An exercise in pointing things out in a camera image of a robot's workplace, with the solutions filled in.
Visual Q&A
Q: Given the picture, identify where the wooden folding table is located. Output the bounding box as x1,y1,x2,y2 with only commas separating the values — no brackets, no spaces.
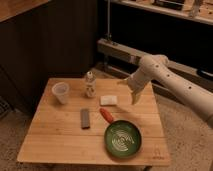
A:
17,78,170,166

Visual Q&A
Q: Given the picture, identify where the metal rail frame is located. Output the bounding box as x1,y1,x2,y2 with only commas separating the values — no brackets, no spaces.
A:
97,0,213,90

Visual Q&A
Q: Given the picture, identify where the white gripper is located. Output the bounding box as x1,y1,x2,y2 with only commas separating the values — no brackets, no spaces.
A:
117,70,150,105

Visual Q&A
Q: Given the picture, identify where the grey rectangular bar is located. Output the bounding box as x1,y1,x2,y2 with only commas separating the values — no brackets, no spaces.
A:
80,108,90,129

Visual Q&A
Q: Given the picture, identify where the small clear plastic bottle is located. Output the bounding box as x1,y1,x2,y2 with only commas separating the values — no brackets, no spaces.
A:
85,71,95,98

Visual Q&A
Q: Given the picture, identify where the wooden shelf with items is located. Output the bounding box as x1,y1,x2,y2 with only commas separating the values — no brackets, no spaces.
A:
112,0,213,26

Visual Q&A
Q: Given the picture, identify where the white sponge block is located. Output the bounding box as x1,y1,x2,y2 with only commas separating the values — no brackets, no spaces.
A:
100,95,117,106

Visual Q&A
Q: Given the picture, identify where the green pan with orange handle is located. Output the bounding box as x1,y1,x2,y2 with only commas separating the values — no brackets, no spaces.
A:
99,108,142,158

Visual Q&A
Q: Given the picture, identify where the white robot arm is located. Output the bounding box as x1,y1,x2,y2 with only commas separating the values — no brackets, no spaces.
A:
119,55,213,129

